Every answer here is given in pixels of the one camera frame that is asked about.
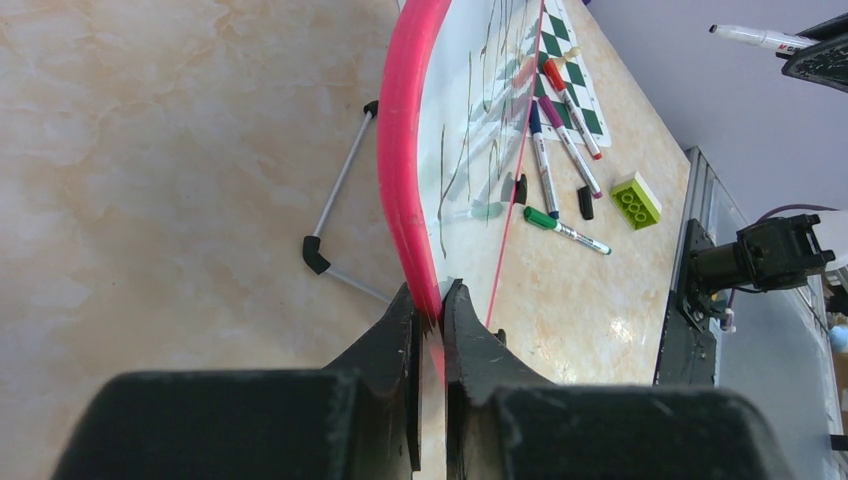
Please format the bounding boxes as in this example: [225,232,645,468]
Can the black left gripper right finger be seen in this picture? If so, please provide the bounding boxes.
[443,281,793,479]

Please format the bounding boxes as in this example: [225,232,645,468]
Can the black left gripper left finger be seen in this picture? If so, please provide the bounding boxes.
[53,287,421,479]

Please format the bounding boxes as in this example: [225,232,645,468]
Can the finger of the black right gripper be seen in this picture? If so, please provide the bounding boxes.
[781,13,847,93]

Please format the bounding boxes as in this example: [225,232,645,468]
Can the black marker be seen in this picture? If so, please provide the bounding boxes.
[708,24,820,55]

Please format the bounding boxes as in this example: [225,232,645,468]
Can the black marker cap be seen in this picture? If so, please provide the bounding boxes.
[577,185,594,221]

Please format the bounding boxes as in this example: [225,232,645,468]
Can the pink framed whiteboard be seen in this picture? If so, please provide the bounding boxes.
[365,1,543,371]

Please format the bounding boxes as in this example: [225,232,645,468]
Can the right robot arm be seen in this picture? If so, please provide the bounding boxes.
[680,13,847,296]

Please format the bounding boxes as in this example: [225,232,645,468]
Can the green capped marker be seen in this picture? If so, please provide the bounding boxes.
[522,206,612,256]

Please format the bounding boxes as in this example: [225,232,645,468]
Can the green white lego block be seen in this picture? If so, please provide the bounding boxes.
[609,171,662,231]

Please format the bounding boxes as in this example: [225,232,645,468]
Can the cream chess pawn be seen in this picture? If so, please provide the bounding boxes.
[554,46,581,69]

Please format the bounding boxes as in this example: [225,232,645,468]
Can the green white chessboard mat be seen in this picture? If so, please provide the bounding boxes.
[394,0,612,148]

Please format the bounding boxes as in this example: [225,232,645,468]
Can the red capped marker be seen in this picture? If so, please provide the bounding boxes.
[543,57,602,160]

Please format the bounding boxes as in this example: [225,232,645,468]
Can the purple capped marker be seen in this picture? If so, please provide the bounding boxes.
[538,96,603,199]

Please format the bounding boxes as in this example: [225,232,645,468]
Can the blue capped marker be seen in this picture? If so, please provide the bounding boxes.
[528,101,560,220]

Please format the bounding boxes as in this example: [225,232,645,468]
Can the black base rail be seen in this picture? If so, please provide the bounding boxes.
[653,219,717,386]

